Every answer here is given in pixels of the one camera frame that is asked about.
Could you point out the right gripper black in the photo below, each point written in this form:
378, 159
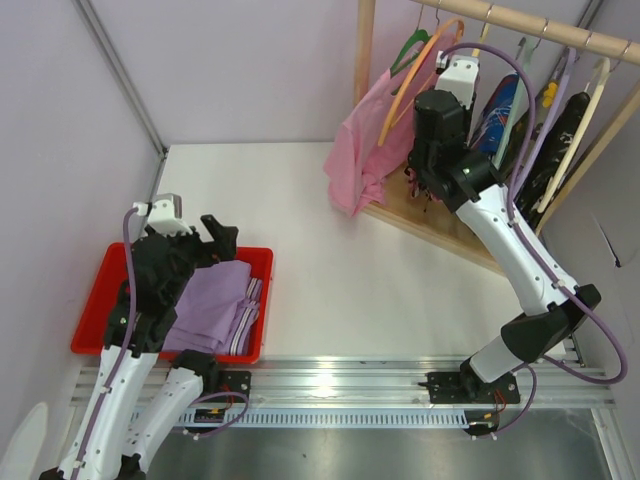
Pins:
420, 167

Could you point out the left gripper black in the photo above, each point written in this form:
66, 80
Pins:
201, 247

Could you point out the pink camouflage trousers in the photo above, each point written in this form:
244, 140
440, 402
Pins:
414, 188

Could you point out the yellow hanger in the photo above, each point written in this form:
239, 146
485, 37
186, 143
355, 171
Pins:
481, 40

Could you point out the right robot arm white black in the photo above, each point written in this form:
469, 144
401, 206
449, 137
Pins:
470, 187

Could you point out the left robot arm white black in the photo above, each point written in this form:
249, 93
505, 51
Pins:
110, 443

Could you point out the blue patterned trousers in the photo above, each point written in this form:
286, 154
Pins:
491, 125

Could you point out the olive camouflage trousers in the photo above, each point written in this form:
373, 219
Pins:
543, 102

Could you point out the mint green hanger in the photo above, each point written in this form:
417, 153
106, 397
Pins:
524, 56

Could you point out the black patterned trousers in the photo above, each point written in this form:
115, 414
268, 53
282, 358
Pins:
555, 145

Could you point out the purple hanger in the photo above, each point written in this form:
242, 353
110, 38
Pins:
562, 74

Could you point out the cream hanger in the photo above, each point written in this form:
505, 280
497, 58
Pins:
594, 88

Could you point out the purple folded garment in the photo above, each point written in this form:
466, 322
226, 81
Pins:
216, 311

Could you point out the plain pink garment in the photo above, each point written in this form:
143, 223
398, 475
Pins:
357, 166

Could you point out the wooden clothes rack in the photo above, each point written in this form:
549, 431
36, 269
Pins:
431, 221

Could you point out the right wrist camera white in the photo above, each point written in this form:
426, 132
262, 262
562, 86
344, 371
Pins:
458, 75

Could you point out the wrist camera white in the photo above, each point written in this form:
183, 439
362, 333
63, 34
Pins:
458, 75
163, 215

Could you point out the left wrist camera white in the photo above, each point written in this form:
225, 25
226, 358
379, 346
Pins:
163, 215

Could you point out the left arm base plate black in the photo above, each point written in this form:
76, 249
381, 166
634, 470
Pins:
236, 381

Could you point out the white slotted cable duct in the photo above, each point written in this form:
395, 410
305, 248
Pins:
353, 418

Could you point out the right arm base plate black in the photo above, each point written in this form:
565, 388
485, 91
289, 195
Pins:
454, 387

